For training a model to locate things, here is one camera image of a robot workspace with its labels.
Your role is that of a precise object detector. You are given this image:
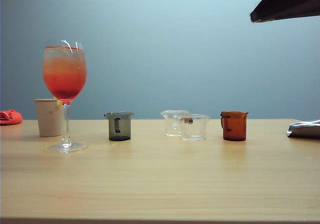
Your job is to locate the grey tinted glass measuring cup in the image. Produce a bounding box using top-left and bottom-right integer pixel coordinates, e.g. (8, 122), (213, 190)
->
(103, 111), (135, 142)

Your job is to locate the red cloth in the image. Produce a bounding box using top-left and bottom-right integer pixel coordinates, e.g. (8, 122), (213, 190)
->
(0, 109), (24, 126)

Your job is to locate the clear measuring cup wooden handle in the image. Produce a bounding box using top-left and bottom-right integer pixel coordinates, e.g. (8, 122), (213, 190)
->
(179, 113), (211, 142)

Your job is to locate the amber glass measuring cup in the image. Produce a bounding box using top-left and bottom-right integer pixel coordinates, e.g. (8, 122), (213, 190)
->
(219, 110), (250, 142)

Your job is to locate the silver foil bag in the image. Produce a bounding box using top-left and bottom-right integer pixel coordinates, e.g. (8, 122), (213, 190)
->
(286, 119), (320, 139)

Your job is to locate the beige paper cup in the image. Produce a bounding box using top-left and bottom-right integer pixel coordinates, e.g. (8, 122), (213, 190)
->
(33, 98), (65, 137)

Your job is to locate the clear glass measuring cup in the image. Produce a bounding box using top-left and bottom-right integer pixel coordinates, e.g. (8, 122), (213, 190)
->
(160, 109), (191, 137)

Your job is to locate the wine glass with red cocktail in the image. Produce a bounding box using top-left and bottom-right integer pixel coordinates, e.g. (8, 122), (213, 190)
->
(42, 39), (88, 154)

